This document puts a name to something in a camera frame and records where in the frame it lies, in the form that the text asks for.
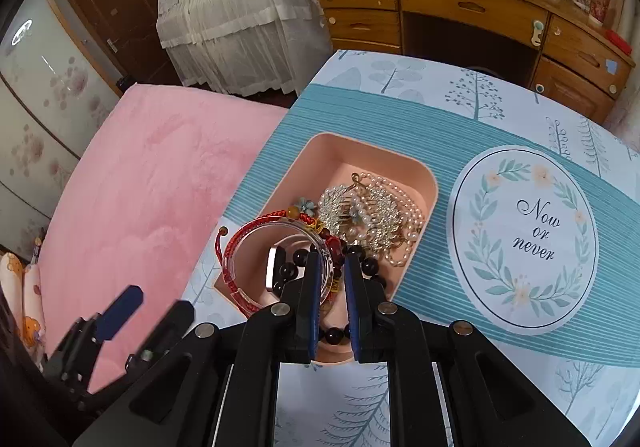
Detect red case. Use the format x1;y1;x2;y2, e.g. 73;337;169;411
602;30;633;53

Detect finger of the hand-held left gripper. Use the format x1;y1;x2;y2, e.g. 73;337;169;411
90;301;196;398
47;284;146;378

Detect peach plastic box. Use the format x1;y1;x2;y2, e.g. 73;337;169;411
214;132;440;368

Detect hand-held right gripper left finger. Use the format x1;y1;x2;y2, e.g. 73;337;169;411
72;252;323;447

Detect dark bead bracelet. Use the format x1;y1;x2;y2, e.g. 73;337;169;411
272;244;388;347

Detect long pearl necklace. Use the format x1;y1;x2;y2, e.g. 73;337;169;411
350;172;428;268

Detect brown wooden door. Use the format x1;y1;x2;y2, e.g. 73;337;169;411
62;0;181;88

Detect bear print pillow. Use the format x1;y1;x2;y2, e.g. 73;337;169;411
0;252;48;368

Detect pink wrist watch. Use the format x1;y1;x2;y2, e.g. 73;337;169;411
266;247;288;293

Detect white lace furniture cover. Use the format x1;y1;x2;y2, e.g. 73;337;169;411
156;0;333;95

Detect pink blanket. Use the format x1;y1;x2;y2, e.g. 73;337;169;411
37;83;288;393

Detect red string bracelet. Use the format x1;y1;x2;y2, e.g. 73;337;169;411
215;197;348;315

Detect gold leaf brooch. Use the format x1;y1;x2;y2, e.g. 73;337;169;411
317;182;426;253

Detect floral print wardrobe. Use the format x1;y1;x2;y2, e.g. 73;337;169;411
0;0;123;260

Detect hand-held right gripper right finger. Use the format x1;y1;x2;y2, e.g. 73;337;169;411
344;252;591;447

